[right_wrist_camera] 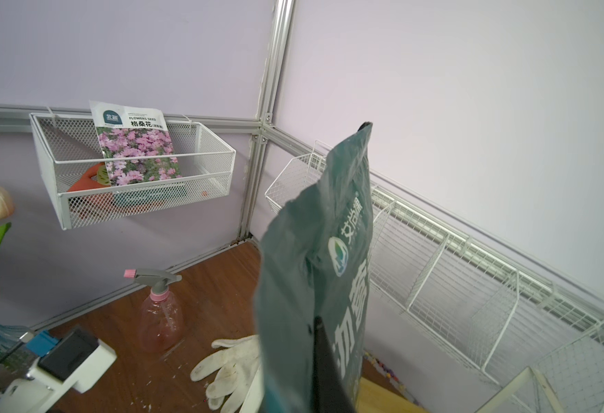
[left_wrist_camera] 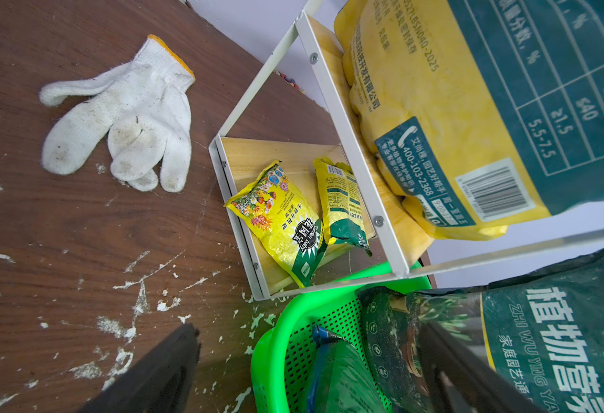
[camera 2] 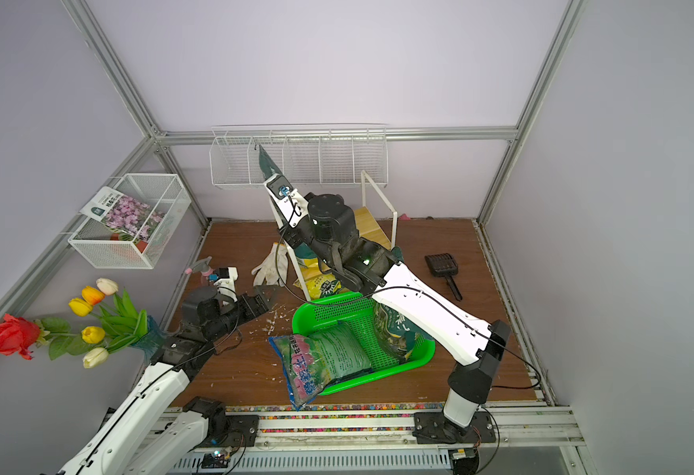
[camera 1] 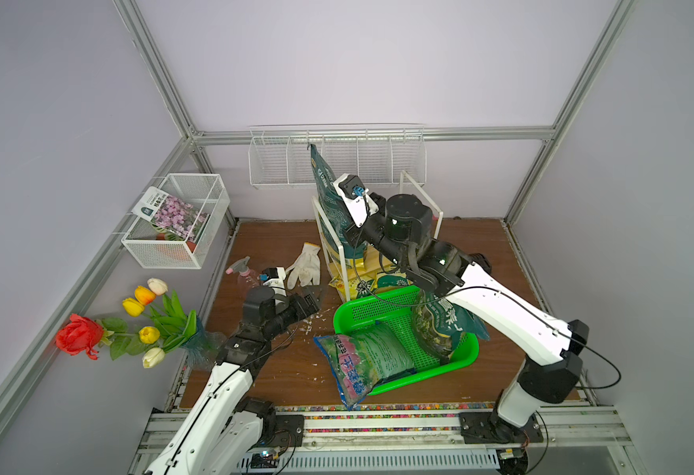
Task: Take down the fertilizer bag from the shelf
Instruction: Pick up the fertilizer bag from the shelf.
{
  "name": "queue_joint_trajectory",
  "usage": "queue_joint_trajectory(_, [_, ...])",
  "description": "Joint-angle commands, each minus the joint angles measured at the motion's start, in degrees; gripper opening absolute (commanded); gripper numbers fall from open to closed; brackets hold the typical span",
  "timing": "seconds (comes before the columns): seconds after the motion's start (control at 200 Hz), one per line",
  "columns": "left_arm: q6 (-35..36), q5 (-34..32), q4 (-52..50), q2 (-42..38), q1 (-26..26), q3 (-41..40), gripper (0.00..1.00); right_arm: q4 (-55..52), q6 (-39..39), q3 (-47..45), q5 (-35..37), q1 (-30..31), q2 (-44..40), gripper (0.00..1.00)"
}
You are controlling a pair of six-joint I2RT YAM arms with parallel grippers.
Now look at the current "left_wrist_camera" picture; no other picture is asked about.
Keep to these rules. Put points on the white work glove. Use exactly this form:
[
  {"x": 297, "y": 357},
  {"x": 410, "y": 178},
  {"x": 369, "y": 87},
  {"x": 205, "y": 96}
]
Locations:
[{"x": 140, "y": 108}]

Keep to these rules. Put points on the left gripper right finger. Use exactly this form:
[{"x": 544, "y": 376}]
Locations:
[{"x": 458, "y": 381}]

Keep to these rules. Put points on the green plastic basket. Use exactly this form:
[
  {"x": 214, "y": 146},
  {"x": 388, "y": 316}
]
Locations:
[{"x": 283, "y": 356}]

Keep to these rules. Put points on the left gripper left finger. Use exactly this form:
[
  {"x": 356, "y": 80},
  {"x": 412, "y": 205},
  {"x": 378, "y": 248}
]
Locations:
[{"x": 160, "y": 382}]

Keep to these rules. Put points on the dark green fertilizer bag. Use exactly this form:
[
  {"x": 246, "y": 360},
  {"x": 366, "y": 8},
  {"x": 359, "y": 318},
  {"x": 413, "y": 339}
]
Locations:
[
  {"x": 542, "y": 332},
  {"x": 481, "y": 114}
]

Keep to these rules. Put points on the yellow flower fertilizer packet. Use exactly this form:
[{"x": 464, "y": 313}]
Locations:
[{"x": 286, "y": 225}]

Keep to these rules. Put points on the yellow green fertilizer packet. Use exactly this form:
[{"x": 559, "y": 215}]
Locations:
[{"x": 341, "y": 203}]

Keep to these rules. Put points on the blue green soil bag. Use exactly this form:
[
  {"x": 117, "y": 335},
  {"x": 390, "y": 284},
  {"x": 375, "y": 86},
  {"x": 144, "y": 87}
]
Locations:
[{"x": 338, "y": 379}]

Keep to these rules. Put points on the white metal wooden shelf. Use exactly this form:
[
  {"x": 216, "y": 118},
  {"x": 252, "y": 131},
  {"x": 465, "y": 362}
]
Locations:
[{"x": 237, "y": 161}]

